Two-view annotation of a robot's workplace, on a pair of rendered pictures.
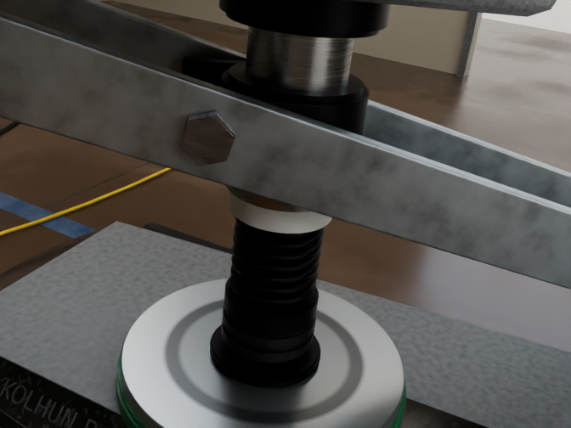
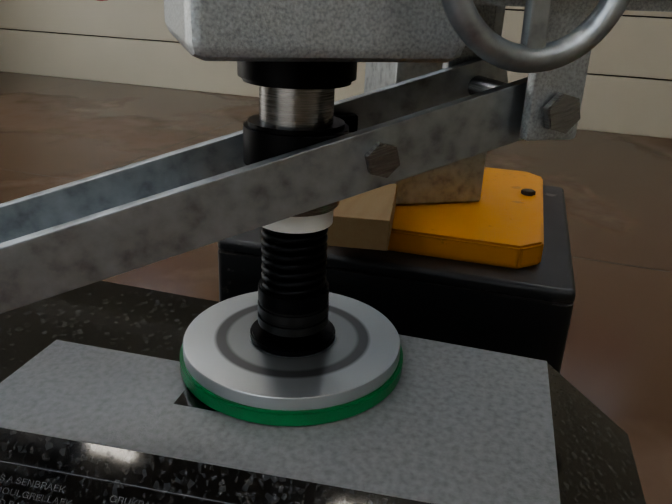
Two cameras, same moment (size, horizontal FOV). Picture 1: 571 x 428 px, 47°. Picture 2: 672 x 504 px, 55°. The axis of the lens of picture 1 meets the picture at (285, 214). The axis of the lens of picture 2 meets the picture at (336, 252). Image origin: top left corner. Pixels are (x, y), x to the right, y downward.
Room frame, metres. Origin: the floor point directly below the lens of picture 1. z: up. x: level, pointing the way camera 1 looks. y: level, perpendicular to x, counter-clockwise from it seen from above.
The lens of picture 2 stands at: (0.96, -0.03, 1.16)
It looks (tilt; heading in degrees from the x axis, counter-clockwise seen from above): 22 degrees down; 172
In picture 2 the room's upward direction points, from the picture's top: 2 degrees clockwise
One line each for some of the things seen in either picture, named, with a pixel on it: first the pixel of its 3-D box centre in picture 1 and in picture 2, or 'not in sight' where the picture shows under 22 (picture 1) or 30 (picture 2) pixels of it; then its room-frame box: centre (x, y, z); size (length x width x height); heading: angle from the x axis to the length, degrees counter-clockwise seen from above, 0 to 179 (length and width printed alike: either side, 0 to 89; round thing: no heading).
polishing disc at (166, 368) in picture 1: (264, 357); (292, 340); (0.40, 0.00, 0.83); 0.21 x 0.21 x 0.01
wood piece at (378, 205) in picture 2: not in sight; (362, 212); (-0.05, 0.15, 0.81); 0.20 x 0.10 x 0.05; 165
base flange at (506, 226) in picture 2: not in sight; (416, 197); (-0.26, 0.29, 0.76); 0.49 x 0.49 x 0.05; 67
